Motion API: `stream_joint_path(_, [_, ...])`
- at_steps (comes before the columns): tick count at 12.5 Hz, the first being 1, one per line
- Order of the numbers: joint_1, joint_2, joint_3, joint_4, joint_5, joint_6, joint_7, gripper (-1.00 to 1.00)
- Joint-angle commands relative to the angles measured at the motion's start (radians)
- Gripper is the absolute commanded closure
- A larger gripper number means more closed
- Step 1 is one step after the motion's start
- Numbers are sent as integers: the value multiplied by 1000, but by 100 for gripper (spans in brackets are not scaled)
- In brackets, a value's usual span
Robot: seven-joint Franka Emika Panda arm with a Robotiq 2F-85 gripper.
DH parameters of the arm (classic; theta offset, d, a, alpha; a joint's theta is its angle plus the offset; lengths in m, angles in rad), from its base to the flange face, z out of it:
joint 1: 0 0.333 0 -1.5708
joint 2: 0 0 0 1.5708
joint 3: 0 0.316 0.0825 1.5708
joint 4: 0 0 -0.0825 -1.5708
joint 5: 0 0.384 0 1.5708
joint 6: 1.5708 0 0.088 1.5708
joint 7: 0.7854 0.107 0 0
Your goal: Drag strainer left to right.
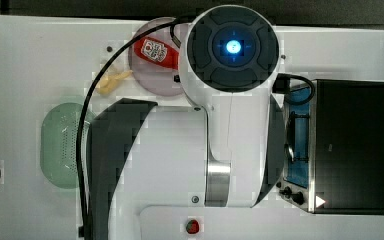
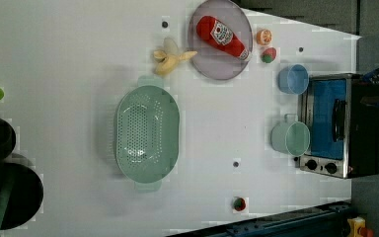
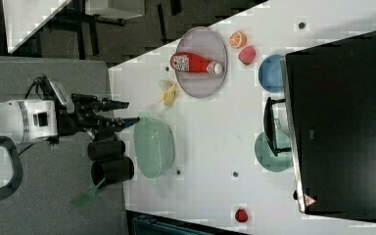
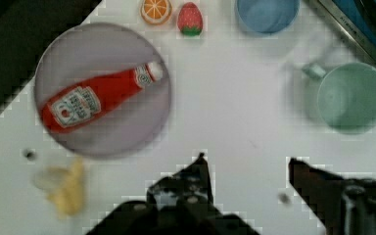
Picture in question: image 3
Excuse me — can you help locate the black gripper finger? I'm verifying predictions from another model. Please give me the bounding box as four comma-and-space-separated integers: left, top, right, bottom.
97, 117, 140, 132
98, 99, 129, 112

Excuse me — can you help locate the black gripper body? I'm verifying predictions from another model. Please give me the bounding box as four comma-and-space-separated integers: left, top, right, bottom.
57, 94, 100, 136

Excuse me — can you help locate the mint green strainer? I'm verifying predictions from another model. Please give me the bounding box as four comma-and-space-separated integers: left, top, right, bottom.
133, 113, 175, 183

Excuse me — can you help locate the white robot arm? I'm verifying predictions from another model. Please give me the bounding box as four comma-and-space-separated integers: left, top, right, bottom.
0, 94, 139, 201

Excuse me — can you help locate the small black cup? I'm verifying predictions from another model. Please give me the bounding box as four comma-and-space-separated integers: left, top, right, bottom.
87, 140, 125, 161

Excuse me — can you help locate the large black cup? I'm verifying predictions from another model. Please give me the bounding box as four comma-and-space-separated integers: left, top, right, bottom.
91, 157, 135, 187

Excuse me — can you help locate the peeled toy banana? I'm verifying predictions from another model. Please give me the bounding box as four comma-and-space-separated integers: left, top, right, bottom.
159, 79, 177, 106

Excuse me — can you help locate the green spatula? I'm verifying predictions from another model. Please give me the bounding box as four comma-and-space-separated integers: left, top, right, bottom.
70, 179, 105, 209

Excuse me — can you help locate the red ketchup bottle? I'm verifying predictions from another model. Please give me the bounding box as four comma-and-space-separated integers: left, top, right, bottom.
170, 52, 224, 74

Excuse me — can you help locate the grey round plate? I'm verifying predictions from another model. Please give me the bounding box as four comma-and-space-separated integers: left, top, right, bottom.
175, 26, 228, 98

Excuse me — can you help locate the orange slice toy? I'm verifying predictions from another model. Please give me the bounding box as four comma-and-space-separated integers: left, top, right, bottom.
229, 31, 247, 49

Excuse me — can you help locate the mint green mug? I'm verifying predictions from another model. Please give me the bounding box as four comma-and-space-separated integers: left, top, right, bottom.
255, 118, 293, 172

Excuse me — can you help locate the small red strawberry toy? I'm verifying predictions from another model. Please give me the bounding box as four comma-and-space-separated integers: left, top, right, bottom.
235, 209, 249, 223

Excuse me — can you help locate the blue bowl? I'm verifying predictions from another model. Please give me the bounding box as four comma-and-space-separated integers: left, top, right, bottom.
258, 55, 284, 93

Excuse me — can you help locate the black toaster oven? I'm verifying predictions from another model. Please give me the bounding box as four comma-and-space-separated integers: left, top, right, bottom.
263, 30, 376, 222

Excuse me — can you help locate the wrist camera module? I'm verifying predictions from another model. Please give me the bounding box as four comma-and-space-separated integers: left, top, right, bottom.
50, 81, 74, 114

